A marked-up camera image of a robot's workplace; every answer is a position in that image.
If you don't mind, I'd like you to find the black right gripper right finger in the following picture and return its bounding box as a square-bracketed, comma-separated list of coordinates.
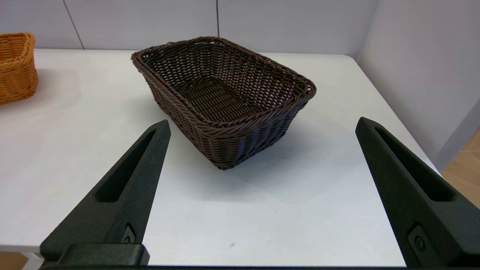
[355, 117, 480, 267]

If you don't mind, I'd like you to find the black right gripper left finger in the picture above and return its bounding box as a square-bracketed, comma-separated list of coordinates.
[40, 120, 171, 263]

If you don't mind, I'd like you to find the dark brown woven basket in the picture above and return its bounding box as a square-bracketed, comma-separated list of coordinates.
[131, 36, 317, 170]

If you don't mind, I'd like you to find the orange woven basket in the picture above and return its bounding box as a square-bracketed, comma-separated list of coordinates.
[0, 32, 38, 105]

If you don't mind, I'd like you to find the white table leg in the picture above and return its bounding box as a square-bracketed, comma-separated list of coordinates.
[22, 252, 45, 270]

